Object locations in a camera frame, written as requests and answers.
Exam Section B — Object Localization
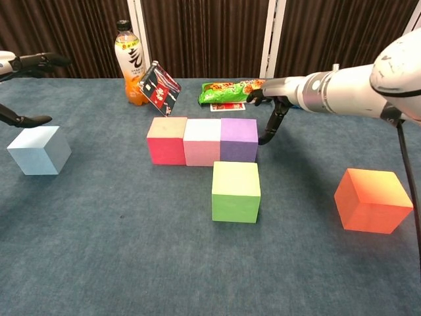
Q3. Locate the blue felt table mat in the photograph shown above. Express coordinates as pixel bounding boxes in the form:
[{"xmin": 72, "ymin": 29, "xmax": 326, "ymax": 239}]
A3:
[{"xmin": 0, "ymin": 77, "xmax": 421, "ymax": 316}]

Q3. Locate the green foam cube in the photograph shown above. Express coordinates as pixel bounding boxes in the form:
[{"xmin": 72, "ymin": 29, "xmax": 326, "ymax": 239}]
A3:
[{"xmin": 211, "ymin": 161, "xmax": 262, "ymax": 224}]

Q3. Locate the red black card box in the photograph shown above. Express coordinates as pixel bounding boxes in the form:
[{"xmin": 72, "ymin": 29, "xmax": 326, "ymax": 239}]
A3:
[{"xmin": 137, "ymin": 61, "xmax": 182, "ymax": 118}]

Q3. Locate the purple foam cube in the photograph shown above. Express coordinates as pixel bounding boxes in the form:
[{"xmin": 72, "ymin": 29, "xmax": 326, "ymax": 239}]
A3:
[{"xmin": 219, "ymin": 118, "xmax": 259, "ymax": 164}]

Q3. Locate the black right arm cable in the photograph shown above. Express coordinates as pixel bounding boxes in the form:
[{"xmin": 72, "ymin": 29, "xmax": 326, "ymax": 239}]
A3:
[{"xmin": 381, "ymin": 101, "xmax": 421, "ymax": 238}]

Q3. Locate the pink foam cube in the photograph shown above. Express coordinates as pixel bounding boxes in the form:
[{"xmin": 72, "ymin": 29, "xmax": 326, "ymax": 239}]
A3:
[{"xmin": 183, "ymin": 118, "xmax": 222, "ymax": 167}]

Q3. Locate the red white card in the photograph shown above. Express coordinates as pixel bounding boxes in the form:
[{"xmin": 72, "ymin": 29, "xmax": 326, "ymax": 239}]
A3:
[{"xmin": 209, "ymin": 102, "xmax": 247, "ymax": 113}]

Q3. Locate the green orange snack bag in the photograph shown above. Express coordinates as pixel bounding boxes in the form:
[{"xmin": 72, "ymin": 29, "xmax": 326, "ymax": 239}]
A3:
[{"xmin": 198, "ymin": 78, "xmax": 267, "ymax": 107}]

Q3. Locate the dark brown curtain panel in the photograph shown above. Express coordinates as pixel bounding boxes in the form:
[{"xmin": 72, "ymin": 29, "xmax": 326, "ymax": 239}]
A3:
[
  {"xmin": 276, "ymin": 0, "xmax": 418, "ymax": 79},
  {"xmin": 141, "ymin": 0, "xmax": 270, "ymax": 79},
  {"xmin": 0, "ymin": 0, "xmax": 132, "ymax": 79}
]

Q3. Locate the white partition post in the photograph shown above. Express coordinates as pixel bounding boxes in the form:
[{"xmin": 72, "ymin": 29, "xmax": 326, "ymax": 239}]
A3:
[
  {"xmin": 407, "ymin": 0, "xmax": 421, "ymax": 34},
  {"xmin": 126, "ymin": 0, "xmax": 152, "ymax": 80},
  {"xmin": 259, "ymin": 0, "xmax": 286, "ymax": 80}
]

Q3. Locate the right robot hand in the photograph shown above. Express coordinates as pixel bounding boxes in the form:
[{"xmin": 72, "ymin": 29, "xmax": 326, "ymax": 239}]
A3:
[{"xmin": 246, "ymin": 76, "xmax": 305, "ymax": 146}]

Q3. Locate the light blue foam cube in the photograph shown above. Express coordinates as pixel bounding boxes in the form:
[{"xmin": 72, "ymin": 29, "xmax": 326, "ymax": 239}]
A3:
[{"xmin": 7, "ymin": 125, "xmax": 72, "ymax": 176}]

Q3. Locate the orange drink bottle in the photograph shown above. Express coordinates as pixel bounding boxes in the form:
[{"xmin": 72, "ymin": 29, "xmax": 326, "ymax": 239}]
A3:
[{"xmin": 114, "ymin": 20, "xmax": 149, "ymax": 107}]

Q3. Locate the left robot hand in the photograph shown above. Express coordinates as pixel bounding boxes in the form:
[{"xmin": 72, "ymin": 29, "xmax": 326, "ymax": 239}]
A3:
[{"xmin": 0, "ymin": 51, "xmax": 72, "ymax": 129}]

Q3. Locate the orange foam cube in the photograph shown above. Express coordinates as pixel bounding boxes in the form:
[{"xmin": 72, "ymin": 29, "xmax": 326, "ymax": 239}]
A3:
[{"xmin": 334, "ymin": 167, "xmax": 414, "ymax": 235}]

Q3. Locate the red foam cube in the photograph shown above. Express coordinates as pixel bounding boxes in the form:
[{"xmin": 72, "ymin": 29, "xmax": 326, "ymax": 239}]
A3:
[{"xmin": 146, "ymin": 117, "xmax": 188, "ymax": 166}]

